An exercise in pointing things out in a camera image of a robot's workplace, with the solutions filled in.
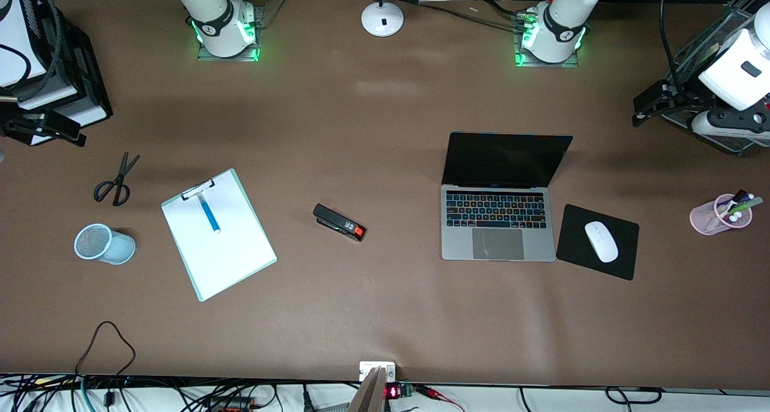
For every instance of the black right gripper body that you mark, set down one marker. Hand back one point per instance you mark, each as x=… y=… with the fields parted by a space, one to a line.
x=18 y=125

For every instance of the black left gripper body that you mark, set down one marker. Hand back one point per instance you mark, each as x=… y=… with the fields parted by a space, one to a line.
x=686 y=93

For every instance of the silver laptop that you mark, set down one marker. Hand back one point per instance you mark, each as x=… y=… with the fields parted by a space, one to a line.
x=499 y=243

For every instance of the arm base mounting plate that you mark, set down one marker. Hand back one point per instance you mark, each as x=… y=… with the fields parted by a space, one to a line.
x=210 y=56
x=565 y=64

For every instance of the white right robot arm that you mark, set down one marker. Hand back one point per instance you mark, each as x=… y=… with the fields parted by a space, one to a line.
x=219 y=21

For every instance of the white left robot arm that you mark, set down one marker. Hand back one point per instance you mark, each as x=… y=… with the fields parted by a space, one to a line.
x=559 y=27

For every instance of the black cap marker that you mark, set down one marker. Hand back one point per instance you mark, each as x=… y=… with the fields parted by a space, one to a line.
x=739 y=194

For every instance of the green marker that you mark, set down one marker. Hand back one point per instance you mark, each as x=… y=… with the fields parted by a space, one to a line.
x=749 y=204

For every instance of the black stacked letter tray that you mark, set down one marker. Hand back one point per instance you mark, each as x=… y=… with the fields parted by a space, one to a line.
x=90 y=81

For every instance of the black scissors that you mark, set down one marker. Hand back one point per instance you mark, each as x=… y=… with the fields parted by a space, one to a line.
x=123 y=171

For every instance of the pink mesh pen cup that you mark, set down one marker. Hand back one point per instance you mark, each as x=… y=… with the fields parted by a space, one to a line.
x=704 y=219

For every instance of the light blue mesh pen cup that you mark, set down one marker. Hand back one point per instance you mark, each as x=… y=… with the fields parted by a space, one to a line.
x=114 y=248

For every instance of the white end pen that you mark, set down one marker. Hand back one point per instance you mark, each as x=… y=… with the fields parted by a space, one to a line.
x=734 y=216

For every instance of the white computer mouse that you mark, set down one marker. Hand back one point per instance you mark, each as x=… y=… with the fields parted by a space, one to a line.
x=601 y=242

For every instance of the black mouse pad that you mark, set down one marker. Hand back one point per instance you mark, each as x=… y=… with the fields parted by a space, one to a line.
x=625 y=249

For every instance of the white paper sheet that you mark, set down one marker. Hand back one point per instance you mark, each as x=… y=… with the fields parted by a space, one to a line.
x=228 y=261

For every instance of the mint green clipboard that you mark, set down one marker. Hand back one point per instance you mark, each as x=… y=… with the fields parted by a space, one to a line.
x=201 y=297

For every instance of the white round base stand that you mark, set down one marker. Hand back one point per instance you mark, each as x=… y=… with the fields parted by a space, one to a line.
x=373 y=18

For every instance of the black stapler orange tip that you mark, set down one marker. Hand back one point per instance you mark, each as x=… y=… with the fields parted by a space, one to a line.
x=337 y=221

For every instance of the orange connector block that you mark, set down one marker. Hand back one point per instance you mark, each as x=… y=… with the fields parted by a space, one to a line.
x=231 y=406

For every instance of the red LED display module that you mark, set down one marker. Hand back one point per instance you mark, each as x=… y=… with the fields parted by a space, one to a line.
x=392 y=392

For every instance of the white power block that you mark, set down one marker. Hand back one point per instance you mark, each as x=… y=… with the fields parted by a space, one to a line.
x=367 y=370

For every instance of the grey wooden stand piece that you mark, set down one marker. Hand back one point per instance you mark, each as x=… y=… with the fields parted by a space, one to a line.
x=370 y=394

